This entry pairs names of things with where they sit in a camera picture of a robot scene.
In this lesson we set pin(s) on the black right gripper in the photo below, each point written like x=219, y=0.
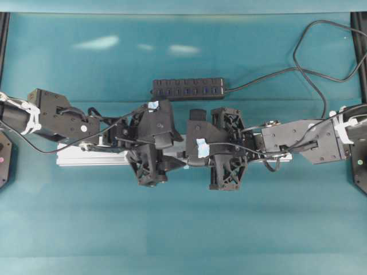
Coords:
x=227, y=173

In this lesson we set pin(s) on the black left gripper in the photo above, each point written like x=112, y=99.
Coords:
x=148, y=163

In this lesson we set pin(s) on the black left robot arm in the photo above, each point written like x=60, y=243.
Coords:
x=51, y=116

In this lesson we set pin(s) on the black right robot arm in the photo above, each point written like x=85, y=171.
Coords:
x=339, y=137

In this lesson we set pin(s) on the black USB hub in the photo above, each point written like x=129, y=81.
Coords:
x=189, y=89

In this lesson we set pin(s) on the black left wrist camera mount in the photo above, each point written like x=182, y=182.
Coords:
x=157, y=126

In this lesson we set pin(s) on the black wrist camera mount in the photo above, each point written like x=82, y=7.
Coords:
x=205, y=142
x=157, y=126

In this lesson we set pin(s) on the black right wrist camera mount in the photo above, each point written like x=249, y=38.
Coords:
x=205, y=142

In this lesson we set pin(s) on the aluminium extrusion rail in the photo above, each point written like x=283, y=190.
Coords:
x=74, y=156

